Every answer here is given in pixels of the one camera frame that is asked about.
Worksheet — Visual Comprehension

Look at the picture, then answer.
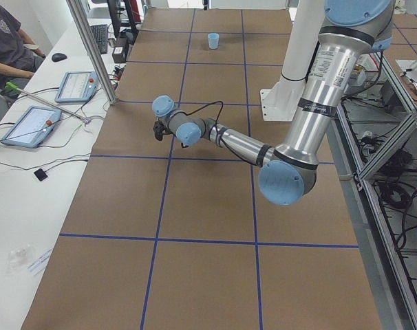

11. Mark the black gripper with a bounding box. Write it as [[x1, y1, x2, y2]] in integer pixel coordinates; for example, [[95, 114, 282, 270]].
[[153, 120, 167, 141]]

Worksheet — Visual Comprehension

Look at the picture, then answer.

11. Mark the light blue plastic cup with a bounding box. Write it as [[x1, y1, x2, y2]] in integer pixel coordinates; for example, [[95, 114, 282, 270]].
[[207, 32, 220, 50]]

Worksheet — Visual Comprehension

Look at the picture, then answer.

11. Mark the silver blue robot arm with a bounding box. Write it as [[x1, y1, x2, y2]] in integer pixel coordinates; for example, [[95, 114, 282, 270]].
[[152, 1, 394, 206]]

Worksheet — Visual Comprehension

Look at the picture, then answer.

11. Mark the black power adapter box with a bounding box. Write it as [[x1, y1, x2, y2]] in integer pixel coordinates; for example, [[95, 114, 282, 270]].
[[112, 38, 129, 64]]

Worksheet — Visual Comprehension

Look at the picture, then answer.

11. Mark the upper teach pendant tablet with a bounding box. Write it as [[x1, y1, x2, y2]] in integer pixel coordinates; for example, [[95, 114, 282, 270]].
[[54, 71, 98, 103]]

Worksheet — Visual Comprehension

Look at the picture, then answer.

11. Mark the teach pendant tablet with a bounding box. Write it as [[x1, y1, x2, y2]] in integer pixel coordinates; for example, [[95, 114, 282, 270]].
[[54, 71, 98, 103], [0, 106, 62, 149]]

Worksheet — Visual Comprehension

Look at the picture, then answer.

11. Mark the black computer keyboard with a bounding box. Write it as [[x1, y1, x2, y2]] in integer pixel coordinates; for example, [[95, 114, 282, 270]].
[[89, 24, 108, 54]]

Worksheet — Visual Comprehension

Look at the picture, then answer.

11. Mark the lower teach pendant tablet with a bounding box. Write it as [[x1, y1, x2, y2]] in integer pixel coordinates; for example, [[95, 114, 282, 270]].
[[0, 106, 62, 149]]

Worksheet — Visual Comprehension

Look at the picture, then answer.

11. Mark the black computer mouse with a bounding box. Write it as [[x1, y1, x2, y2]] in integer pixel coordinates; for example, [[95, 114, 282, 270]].
[[51, 52, 67, 63]]

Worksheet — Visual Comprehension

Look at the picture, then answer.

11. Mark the small black square pad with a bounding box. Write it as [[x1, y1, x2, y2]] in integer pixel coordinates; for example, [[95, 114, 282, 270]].
[[34, 168, 48, 182]]

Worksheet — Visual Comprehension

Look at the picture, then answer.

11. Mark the thin metal rod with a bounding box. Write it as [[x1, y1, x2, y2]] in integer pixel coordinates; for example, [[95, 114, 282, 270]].
[[6, 82, 91, 124]]

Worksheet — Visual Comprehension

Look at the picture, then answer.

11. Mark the seated person in grey shirt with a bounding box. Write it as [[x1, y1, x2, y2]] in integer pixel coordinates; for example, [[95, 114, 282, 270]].
[[0, 5, 45, 89]]

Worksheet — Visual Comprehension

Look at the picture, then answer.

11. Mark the clear plastic bag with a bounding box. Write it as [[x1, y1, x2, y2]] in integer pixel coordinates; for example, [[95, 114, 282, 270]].
[[6, 243, 35, 275]]

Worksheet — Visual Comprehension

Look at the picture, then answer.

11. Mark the aluminium frame post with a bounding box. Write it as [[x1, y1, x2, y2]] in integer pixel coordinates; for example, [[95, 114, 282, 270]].
[[66, 0, 117, 105]]

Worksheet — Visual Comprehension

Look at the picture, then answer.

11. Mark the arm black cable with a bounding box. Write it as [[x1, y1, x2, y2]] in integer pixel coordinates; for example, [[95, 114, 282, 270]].
[[180, 100, 264, 166]]

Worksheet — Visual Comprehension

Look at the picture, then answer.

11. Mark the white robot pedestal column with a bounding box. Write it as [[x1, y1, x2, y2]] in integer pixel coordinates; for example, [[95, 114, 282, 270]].
[[260, 0, 324, 122]]

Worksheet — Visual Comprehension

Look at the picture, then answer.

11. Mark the aluminium frame rail structure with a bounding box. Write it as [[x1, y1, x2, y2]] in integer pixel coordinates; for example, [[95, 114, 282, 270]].
[[333, 45, 417, 329]]

